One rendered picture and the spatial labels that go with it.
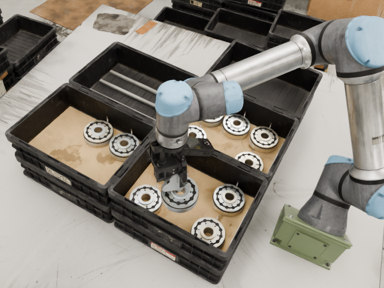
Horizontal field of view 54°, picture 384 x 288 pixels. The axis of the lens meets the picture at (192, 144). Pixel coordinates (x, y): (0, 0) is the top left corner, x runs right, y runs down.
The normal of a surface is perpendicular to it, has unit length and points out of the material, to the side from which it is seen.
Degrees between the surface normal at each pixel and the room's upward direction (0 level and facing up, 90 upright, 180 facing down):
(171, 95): 0
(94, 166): 0
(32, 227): 0
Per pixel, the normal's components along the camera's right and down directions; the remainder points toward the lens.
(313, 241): -0.42, 0.68
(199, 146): 0.48, -0.71
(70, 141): 0.08, -0.63
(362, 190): -0.71, 0.39
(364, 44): 0.29, 0.11
